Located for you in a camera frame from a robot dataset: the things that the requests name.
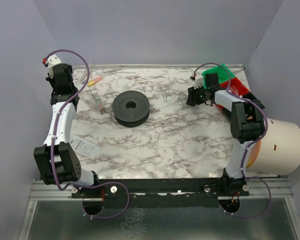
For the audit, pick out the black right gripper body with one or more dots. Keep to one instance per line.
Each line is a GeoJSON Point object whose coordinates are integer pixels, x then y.
{"type": "Point", "coordinates": [192, 96]}

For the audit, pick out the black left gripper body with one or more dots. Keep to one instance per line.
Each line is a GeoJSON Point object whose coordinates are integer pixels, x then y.
{"type": "Point", "coordinates": [62, 75]}

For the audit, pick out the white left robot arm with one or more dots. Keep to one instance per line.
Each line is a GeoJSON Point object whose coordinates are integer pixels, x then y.
{"type": "Point", "coordinates": [56, 158]}

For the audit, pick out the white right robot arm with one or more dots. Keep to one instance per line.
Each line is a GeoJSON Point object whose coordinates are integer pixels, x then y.
{"type": "Point", "coordinates": [248, 123]}

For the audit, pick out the purple yellow pink markers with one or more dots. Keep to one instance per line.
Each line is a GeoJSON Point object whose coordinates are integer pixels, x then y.
{"type": "Point", "coordinates": [95, 80]}

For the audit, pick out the green plastic bin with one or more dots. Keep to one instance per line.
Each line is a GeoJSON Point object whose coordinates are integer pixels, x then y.
{"type": "Point", "coordinates": [223, 73]}

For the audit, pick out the clear plastic tube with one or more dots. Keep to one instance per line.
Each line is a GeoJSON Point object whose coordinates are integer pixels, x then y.
{"type": "Point", "coordinates": [85, 74]}

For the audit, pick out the red plastic bin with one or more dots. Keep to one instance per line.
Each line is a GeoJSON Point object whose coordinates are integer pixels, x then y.
{"type": "Point", "coordinates": [236, 87]}

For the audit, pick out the black plastic bin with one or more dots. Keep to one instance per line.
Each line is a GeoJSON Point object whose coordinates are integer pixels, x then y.
{"type": "Point", "coordinates": [253, 98]}

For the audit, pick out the white paper label packet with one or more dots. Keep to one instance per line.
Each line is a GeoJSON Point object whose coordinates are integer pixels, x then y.
{"type": "Point", "coordinates": [85, 148]}

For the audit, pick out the large white cylinder bucket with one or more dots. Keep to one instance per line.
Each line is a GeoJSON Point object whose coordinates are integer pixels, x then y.
{"type": "Point", "coordinates": [278, 152]}

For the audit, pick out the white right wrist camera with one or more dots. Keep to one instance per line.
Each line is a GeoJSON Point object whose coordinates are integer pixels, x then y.
{"type": "Point", "coordinates": [198, 81]}

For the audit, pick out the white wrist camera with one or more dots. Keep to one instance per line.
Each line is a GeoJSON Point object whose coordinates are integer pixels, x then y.
{"type": "Point", "coordinates": [50, 62]}
{"type": "Point", "coordinates": [198, 81]}

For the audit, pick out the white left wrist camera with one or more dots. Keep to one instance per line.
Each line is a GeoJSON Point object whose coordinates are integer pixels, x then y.
{"type": "Point", "coordinates": [50, 62]}

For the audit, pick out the black cable spool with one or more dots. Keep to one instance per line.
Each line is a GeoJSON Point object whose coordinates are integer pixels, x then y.
{"type": "Point", "coordinates": [131, 108]}

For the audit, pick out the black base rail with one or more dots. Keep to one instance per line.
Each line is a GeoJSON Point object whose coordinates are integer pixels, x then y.
{"type": "Point", "coordinates": [162, 193]}

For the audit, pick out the aluminium frame rail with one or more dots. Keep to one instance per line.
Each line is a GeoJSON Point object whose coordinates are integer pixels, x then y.
{"type": "Point", "coordinates": [40, 192]}

